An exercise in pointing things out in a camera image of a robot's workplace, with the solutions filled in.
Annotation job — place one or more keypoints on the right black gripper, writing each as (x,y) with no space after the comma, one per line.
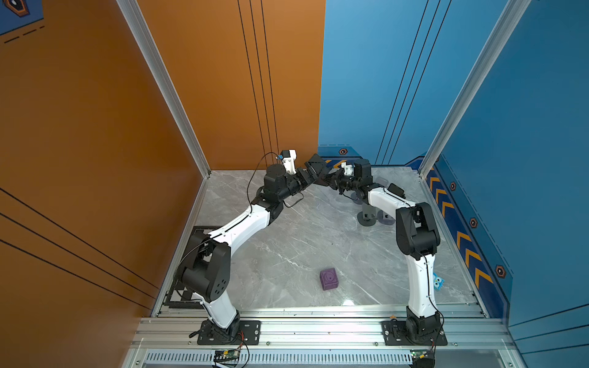
(334,181)

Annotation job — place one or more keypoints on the blue cartoon sticker card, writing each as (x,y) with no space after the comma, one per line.
(438,282)

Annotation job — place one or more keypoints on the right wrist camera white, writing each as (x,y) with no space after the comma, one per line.
(347,169)

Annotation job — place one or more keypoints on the black phone stand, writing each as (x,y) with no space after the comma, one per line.
(317,168)
(396,190)

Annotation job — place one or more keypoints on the right aluminium corner post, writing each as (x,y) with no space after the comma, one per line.
(495,43)

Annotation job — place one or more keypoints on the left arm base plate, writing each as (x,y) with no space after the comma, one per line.
(240,331)

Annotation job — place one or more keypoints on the aluminium front rail frame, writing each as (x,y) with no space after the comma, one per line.
(344,336)

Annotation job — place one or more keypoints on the purple-grey phone stand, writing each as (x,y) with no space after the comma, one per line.
(385,218)
(356,199)

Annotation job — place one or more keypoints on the purple square box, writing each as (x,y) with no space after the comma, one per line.
(329,279)

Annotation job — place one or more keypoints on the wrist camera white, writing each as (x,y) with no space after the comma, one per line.
(347,169)
(288,161)

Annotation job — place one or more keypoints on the green circuit board left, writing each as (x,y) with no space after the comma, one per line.
(226,358)

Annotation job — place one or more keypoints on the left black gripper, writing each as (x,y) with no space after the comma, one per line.
(308,175)

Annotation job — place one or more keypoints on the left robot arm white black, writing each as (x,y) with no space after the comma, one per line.
(205,269)

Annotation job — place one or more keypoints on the circuit board right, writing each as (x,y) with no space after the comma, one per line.
(423,359)

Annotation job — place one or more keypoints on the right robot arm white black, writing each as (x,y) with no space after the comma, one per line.
(417,237)

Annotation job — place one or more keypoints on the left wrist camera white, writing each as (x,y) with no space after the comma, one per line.
(288,161)

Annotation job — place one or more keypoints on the aluminium corner post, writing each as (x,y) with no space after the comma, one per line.
(495,43)
(139,28)

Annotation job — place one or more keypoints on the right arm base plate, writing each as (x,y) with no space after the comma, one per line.
(407,333)

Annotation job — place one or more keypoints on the dark grey round phone stand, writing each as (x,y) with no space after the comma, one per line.
(367,216)

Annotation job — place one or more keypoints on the left aluminium corner post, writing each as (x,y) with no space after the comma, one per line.
(139,28)

